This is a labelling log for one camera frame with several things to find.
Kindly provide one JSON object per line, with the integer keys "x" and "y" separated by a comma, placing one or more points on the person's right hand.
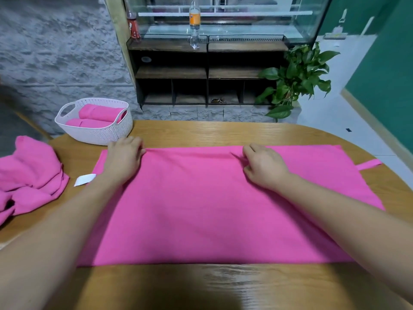
{"x": 266, "y": 168}

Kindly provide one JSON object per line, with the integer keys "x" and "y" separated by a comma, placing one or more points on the person's left hand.
{"x": 122, "y": 161}

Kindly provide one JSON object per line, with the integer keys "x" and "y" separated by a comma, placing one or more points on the white woven plastic basket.
{"x": 97, "y": 133}

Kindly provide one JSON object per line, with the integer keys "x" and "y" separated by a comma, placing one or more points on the pink towel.
{"x": 206, "y": 209}
{"x": 90, "y": 123}
{"x": 102, "y": 113}

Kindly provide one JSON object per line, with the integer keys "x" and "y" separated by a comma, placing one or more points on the pile of pink cloths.
{"x": 29, "y": 174}

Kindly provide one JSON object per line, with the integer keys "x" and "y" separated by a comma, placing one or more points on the person's left forearm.
{"x": 45, "y": 242}

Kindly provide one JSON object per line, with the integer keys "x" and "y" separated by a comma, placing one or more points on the person's right forearm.
{"x": 355, "y": 222}

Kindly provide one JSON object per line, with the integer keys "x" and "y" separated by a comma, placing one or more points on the green potted plant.
{"x": 297, "y": 77}

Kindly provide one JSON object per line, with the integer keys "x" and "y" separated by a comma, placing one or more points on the dark wooden shelf cabinet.
{"x": 174, "y": 71}

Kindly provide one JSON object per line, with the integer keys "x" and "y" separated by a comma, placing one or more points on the red label cola bottle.
{"x": 134, "y": 25}

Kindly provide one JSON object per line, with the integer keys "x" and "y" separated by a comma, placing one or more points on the white mop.
{"x": 335, "y": 34}

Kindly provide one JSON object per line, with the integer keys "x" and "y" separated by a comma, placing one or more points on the glass display case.
{"x": 232, "y": 16}

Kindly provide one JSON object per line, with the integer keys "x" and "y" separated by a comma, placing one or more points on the clear bottle with orange label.
{"x": 195, "y": 22}

